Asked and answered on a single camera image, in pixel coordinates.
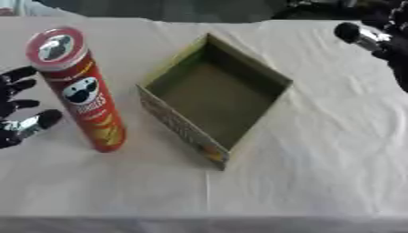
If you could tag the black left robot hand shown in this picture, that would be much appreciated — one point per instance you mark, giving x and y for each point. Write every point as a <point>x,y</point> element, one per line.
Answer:
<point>11,91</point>

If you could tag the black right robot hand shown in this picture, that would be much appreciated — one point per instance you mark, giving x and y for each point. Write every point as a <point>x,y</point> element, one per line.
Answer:
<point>394,51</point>

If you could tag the open cardboard box green inside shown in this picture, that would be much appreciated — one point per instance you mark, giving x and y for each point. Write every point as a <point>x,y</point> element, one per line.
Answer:
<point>212,97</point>

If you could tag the red cylindrical chip can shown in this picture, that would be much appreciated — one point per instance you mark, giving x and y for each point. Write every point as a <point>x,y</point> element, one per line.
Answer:
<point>80,91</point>

